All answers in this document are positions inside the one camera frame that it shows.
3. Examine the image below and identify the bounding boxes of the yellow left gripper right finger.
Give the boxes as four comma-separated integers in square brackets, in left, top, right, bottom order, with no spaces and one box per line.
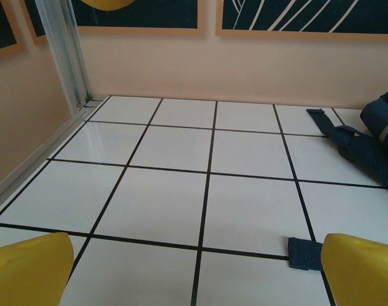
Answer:
[320,233,388,306]

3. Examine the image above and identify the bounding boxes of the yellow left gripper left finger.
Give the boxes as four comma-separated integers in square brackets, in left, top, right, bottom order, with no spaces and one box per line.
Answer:
[0,231,75,306]

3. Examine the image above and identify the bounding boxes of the navy blue backpack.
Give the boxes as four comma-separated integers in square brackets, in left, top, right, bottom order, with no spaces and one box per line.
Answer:
[287,87,388,272]

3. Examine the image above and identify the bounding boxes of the aluminium table side rail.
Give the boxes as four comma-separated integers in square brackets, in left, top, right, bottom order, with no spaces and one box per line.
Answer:
[0,97,104,221]

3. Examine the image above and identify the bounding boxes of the aluminium corner post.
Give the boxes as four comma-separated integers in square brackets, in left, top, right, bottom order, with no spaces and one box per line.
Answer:
[34,0,94,111]

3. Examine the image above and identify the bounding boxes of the wall panel, single pink flower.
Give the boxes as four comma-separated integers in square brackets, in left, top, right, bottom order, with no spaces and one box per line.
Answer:
[0,0,26,62]

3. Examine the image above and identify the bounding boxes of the wall panel, large pale circle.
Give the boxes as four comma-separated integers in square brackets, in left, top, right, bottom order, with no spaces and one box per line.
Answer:
[21,0,50,45]

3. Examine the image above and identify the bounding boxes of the wall panel, orange circle, leaves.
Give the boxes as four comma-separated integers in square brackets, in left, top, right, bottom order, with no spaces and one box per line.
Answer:
[215,0,388,41]

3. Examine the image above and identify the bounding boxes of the wall panel with yellow oval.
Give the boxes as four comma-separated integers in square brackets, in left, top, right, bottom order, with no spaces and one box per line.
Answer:
[71,0,208,38]

